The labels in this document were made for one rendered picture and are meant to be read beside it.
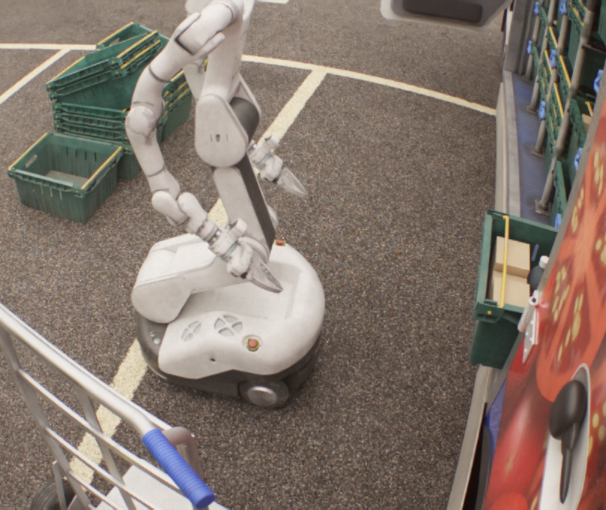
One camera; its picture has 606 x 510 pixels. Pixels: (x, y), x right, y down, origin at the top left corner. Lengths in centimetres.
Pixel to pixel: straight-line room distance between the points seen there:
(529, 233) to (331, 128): 216
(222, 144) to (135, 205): 148
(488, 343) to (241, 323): 85
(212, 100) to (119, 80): 143
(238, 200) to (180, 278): 35
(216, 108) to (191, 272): 62
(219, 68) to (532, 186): 136
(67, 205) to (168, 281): 114
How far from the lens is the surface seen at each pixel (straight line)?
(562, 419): 92
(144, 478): 222
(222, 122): 179
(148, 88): 161
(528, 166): 270
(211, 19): 151
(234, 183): 195
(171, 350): 224
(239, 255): 185
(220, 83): 179
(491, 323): 162
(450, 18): 477
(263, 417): 236
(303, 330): 219
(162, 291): 224
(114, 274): 289
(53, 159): 363
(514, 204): 242
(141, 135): 168
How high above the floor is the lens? 195
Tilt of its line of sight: 42 degrees down
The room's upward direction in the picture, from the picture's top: 7 degrees clockwise
